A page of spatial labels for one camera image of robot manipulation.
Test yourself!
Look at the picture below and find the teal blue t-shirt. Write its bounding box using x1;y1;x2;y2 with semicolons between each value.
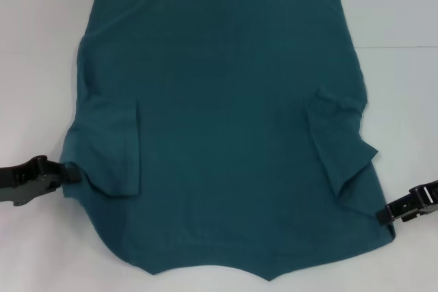
58;0;397;281

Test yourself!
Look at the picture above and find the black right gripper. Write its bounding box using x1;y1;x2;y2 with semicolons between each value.
375;178;438;227

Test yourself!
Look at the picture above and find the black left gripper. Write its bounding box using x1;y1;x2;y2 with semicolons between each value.
0;155;83;208

